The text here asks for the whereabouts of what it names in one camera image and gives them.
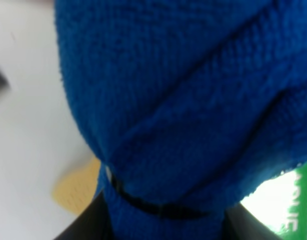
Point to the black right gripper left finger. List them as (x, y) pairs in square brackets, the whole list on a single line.
[(93, 224)]

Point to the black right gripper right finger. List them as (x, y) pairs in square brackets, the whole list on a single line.
[(240, 224)]

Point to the blue cloth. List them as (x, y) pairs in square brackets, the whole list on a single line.
[(189, 105)]

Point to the green blue toothpaste box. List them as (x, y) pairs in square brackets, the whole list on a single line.
[(294, 189)]

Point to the yellow spatula orange handle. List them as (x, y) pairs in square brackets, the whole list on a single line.
[(76, 190)]

